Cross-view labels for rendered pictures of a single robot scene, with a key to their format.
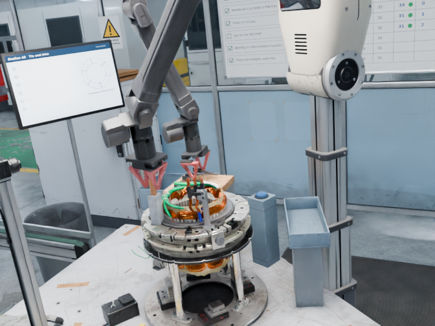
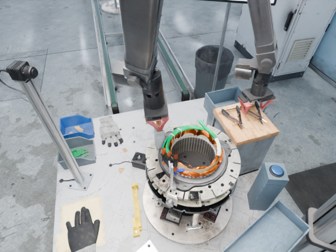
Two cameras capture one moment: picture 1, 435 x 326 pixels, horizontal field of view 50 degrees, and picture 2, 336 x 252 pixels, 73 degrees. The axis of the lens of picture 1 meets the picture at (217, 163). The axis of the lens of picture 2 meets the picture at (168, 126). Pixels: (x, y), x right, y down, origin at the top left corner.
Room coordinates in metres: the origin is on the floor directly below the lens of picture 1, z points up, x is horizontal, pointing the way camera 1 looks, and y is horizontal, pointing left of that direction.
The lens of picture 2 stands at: (0.90, -0.20, 1.73)
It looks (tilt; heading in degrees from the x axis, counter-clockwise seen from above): 47 degrees down; 48
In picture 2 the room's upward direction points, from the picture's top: straight up
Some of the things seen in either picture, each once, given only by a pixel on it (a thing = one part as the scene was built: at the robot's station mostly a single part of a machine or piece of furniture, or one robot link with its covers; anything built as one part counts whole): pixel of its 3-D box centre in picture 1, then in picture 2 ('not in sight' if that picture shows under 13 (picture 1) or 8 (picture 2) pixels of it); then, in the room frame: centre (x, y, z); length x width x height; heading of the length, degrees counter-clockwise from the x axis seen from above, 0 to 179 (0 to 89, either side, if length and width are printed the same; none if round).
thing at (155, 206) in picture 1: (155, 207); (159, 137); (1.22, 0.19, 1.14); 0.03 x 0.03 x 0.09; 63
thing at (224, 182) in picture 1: (199, 186); (244, 121); (1.58, 0.07, 1.05); 0.20 x 0.19 x 0.02; 66
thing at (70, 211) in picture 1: (61, 239); (212, 69); (2.64, 1.01, 0.39); 0.39 x 0.39 x 0.35
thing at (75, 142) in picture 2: not in sight; (77, 152); (1.03, 0.60, 0.82); 0.16 x 0.14 x 0.07; 153
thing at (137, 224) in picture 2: not in sight; (135, 208); (1.07, 0.19, 0.80); 0.22 x 0.04 x 0.03; 57
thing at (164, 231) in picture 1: (195, 212); (192, 156); (1.27, 0.08, 1.09); 0.32 x 0.32 x 0.01
